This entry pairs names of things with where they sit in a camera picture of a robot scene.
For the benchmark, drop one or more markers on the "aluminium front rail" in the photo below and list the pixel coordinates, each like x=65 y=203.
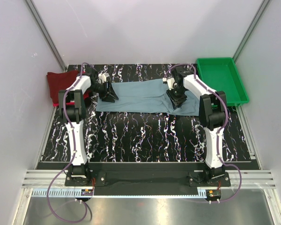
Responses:
x=247 y=178

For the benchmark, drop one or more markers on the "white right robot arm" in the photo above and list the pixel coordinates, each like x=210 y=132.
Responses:
x=213 y=116

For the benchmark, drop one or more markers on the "dark red folded t shirt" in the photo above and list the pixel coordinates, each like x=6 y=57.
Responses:
x=60 y=81

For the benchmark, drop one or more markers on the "bright red folded t shirt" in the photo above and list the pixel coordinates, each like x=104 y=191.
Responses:
x=67 y=103

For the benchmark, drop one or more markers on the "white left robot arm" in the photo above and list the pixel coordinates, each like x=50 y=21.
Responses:
x=72 y=110

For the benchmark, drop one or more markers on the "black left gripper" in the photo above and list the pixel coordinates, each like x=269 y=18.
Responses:
x=109 y=94

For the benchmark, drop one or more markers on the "green plastic bin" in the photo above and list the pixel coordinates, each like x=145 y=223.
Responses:
x=222 y=74

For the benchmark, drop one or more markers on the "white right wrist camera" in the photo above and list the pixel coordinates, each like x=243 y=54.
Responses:
x=169 y=81

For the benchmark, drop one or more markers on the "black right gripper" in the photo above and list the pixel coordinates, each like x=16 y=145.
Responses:
x=176 y=101

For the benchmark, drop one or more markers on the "light blue t shirt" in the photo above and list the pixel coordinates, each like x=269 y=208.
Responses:
x=147 y=97

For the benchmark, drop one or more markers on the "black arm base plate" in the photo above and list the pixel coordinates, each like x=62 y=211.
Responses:
x=108 y=178

